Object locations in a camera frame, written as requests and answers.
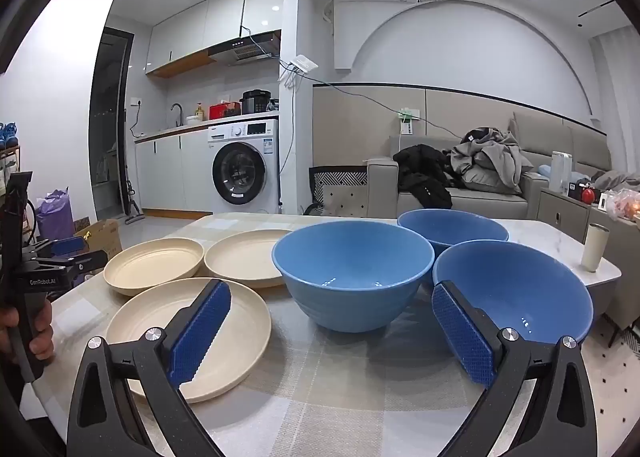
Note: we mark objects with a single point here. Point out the person's left hand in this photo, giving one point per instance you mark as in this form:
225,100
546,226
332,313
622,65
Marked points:
42,332

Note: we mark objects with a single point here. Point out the white upper kitchen cabinets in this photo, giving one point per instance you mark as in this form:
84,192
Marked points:
220,17

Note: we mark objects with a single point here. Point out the grey sofa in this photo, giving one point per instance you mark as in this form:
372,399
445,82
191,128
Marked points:
480,202

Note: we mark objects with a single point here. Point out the red round object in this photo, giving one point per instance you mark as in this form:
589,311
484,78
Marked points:
589,194

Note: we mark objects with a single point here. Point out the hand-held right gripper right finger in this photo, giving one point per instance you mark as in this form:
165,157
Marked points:
462,332

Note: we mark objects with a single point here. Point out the black framed glass door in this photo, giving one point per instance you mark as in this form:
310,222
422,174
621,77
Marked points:
110,122

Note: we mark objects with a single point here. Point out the cream tumbler cup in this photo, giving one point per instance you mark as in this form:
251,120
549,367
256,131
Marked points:
595,247

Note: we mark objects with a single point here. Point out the white lower kitchen cabinets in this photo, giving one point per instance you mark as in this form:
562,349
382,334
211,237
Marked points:
170,172

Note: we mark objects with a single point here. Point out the black jacket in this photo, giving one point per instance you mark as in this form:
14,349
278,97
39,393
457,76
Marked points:
425,177

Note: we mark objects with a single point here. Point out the patterned mat with striped border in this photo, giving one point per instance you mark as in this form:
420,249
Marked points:
340,197

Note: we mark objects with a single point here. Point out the plastic bag of oranges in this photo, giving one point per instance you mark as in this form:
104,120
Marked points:
625,204

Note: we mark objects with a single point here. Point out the white wall router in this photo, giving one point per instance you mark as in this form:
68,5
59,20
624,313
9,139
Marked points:
305,63

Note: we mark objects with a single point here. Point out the white marble side table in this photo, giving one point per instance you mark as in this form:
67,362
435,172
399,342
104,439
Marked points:
555,242

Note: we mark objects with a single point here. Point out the cream round plate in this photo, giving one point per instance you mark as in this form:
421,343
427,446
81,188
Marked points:
150,264
240,259
245,332

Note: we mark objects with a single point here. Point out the white kitchen cabinets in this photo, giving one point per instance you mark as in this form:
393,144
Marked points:
220,17
170,172

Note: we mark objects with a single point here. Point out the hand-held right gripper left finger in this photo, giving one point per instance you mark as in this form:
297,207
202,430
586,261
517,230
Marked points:
200,332

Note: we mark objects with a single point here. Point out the grey sideboard cabinet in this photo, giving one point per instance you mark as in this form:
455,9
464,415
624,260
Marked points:
560,212

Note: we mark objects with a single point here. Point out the cardboard box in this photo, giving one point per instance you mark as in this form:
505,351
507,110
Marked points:
102,237

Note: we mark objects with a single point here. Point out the grey clothes pile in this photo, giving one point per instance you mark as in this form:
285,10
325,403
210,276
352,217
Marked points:
490,162

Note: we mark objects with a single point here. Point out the wall socket with green plug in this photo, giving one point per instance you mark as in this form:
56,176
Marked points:
406,121

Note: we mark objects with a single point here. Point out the yellow bottle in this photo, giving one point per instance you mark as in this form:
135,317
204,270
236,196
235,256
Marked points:
200,112

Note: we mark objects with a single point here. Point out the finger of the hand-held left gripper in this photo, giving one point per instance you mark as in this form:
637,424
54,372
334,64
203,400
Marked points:
67,246
75,262

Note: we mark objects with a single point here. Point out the white humidifier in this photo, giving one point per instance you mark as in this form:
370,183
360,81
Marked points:
560,172

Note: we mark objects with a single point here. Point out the blue bowl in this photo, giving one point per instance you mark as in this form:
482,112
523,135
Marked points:
450,232
525,287
350,297

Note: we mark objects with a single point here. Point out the black range hood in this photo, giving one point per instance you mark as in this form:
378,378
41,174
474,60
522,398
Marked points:
245,49

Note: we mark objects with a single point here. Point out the purple bag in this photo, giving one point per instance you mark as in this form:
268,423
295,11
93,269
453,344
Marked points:
52,217

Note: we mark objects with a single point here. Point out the grey blanket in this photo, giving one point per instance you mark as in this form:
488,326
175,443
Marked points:
615,179

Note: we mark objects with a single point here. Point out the white washing machine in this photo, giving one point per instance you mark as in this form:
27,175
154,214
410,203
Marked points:
260,137

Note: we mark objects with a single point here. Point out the kitchen faucet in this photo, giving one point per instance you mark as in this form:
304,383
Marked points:
177,112

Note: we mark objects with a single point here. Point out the red box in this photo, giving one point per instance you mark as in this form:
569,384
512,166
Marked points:
225,111

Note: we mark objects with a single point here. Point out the black rice cooker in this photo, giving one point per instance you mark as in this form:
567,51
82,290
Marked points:
256,102

